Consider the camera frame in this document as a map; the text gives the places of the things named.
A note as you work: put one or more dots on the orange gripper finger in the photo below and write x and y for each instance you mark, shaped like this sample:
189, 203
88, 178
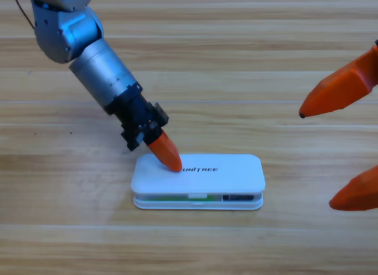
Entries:
357, 196
339, 91

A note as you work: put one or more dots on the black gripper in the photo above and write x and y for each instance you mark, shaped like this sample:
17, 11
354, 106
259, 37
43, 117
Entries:
136, 118

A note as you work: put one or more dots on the green highlighter pen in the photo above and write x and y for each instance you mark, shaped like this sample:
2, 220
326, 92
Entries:
171, 198

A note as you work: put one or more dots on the white Unitree pencil case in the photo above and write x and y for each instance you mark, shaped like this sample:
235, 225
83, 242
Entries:
230, 180

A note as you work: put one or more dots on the dark blue eraser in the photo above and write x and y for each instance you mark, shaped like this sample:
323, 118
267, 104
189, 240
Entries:
237, 197

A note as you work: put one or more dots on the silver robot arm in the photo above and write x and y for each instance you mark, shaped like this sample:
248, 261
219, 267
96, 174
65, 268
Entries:
97, 68

